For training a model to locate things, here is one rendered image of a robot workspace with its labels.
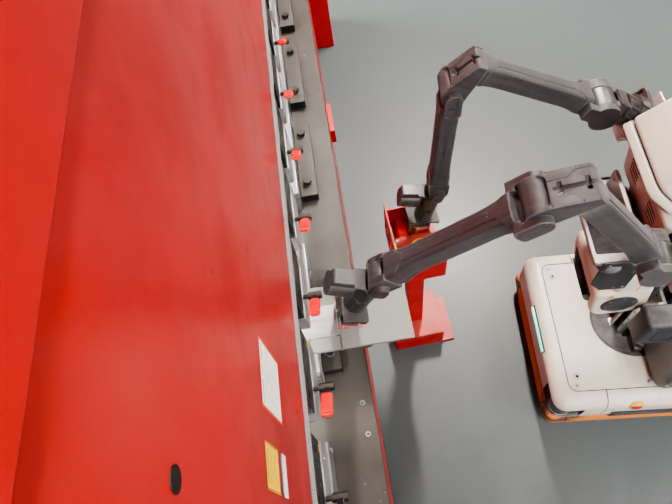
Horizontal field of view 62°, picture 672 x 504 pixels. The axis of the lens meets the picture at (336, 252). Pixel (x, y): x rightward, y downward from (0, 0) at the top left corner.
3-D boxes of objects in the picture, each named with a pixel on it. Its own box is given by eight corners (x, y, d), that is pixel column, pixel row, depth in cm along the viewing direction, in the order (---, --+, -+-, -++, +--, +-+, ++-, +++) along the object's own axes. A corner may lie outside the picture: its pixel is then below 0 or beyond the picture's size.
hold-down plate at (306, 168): (319, 199, 177) (318, 194, 174) (302, 202, 177) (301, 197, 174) (309, 128, 191) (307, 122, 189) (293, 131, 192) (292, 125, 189)
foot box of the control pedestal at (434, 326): (454, 339, 240) (456, 329, 230) (397, 350, 241) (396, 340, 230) (442, 297, 250) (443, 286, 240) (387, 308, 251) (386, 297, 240)
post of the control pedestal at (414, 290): (422, 319, 233) (425, 259, 186) (408, 322, 234) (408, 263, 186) (419, 306, 236) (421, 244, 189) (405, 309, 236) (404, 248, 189)
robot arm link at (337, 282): (392, 292, 118) (390, 256, 122) (342, 285, 115) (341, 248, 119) (370, 311, 128) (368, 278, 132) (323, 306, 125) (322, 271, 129)
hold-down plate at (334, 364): (343, 371, 149) (342, 368, 147) (324, 374, 149) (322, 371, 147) (329, 273, 164) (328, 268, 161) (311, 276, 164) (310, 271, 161)
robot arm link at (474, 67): (469, 65, 118) (462, 33, 123) (437, 108, 129) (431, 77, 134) (630, 112, 133) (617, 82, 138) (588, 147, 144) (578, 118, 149)
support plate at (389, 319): (414, 338, 139) (414, 336, 139) (311, 355, 140) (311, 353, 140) (401, 274, 148) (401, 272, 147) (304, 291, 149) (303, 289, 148)
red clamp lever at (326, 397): (334, 410, 101) (333, 379, 110) (312, 413, 101) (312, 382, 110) (336, 418, 101) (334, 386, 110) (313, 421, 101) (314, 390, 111)
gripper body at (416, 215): (403, 209, 179) (409, 195, 172) (433, 208, 181) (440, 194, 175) (408, 226, 175) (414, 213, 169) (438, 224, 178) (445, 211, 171)
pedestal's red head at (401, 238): (445, 275, 183) (449, 248, 167) (397, 284, 183) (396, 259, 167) (430, 224, 193) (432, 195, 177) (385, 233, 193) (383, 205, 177)
